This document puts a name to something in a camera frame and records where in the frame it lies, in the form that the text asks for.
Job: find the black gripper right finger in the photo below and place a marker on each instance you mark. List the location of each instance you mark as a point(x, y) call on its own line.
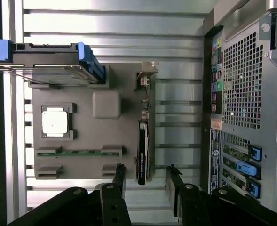
point(190, 207)

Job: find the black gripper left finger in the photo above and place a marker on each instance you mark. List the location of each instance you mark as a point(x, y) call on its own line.
point(112, 207)

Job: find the blue slot retention clip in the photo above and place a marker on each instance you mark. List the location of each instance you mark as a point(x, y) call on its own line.
point(254, 188)
point(246, 168)
point(255, 153)

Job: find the green RAM stick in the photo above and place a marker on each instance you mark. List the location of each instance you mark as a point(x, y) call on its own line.
point(81, 153)

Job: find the grey printed parts rack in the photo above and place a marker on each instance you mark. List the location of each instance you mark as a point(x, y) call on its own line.
point(86, 136)

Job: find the silver CPU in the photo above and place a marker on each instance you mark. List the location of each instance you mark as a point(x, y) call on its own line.
point(54, 123)

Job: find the hard disk with blue caddy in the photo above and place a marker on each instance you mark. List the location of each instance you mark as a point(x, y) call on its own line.
point(46, 70)

